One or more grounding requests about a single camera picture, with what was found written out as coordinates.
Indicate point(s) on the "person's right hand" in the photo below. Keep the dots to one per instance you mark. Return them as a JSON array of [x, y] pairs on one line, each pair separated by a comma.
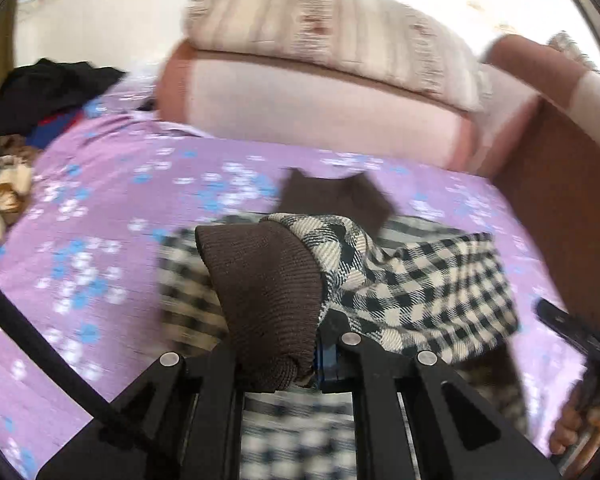
[[568, 427]]

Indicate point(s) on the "black cream checkered garment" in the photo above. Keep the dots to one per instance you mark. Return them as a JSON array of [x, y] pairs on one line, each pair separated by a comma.
[[265, 282]]

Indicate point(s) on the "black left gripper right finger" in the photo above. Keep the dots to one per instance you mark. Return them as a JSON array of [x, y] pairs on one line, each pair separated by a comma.
[[416, 418]]

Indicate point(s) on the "black clothes pile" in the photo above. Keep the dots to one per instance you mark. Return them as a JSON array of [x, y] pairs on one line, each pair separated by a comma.
[[32, 93]]

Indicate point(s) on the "brown wooden sofa side panel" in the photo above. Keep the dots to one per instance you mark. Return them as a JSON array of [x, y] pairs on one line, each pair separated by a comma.
[[552, 181]]

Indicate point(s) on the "beige brown patterned garment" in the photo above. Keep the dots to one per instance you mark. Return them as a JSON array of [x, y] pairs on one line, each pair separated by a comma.
[[16, 179]]

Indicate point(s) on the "striped beige bolster pillow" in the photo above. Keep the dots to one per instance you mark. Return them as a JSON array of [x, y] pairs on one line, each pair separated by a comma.
[[380, 40]]

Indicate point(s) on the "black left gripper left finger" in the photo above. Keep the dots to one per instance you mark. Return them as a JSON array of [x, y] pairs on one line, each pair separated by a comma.
[[190, 412]]

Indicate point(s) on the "purple floral bed sheet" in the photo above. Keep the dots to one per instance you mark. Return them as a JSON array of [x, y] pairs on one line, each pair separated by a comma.
[[81, 264]]

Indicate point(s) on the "blue red garment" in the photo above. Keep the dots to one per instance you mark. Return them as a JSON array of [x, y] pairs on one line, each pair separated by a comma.
[[43, 134]]

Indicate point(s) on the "pink brown sofa backrest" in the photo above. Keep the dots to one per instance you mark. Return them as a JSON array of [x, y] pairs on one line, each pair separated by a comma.
[[243, 97]]

